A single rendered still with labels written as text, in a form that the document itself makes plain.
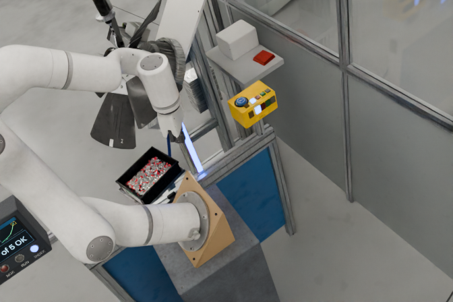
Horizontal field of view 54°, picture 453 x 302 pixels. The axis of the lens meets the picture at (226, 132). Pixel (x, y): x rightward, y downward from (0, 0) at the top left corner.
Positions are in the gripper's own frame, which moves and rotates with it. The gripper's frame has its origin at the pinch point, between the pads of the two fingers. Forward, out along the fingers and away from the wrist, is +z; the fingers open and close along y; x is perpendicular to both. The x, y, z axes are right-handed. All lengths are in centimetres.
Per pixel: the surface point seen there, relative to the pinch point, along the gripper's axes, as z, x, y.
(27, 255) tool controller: 15, -45, 36
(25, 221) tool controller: 5, -44, 29
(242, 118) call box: 19.7, 14.9, -24.5
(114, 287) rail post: 66, -38, 27
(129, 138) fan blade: 33, -35, -24
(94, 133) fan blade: 33, -51, -27
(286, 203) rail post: 94, 28, -31
